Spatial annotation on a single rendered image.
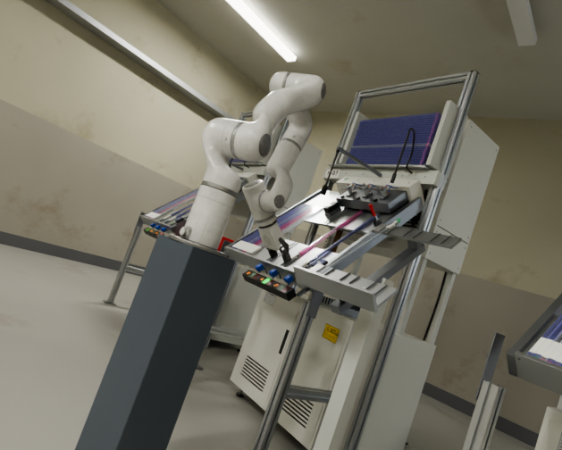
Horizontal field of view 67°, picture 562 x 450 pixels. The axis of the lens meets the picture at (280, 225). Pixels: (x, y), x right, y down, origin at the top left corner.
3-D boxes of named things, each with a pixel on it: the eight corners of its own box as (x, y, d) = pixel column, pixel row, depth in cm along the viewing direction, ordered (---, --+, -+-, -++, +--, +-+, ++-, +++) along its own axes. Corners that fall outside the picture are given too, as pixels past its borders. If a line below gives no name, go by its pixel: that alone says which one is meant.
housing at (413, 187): (415, 214, 195) (408, 187, 190) (342, 204, 235) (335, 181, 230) (425, 206, 199) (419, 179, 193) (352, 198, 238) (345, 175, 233)
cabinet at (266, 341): (304, 466, 172) (353, 320, 177) (225, 389, 229) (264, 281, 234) (398, 466, 209) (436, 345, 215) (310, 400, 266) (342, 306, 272)
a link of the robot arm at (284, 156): (318, 151, 158) (282, 218, 148) (289, 154, 170) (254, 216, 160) (305, 135, 153) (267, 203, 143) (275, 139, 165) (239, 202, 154)
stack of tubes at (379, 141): (422, 165, 195) (440, 112, 198) (345, 163, 237) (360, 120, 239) (436, 176, 202) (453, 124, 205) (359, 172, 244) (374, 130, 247)
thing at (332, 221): (373, 243, 181) (371, 232, 179) (285, 223, 235) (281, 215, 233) (420, 208, 196) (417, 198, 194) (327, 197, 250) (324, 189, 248)
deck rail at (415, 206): (312, 292, 162) (307, 279, 160) (309, 291, 164) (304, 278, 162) (423, 209, 195) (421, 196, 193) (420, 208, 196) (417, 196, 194)
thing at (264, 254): (309, 284, 164) (306, 277, 162) (230, 253, 217) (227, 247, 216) (343, 259, 172) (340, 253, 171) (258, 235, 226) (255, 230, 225)
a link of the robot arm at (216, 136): (223, 190, 125) (251, 116, 127) (177, 177, 134) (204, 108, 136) (243, 201, 136) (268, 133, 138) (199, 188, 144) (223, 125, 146)
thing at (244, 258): (309, 291, 164) (303, 276, 161) (229, 258, 218) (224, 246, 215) (311, 289, 165) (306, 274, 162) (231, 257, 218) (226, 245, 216)
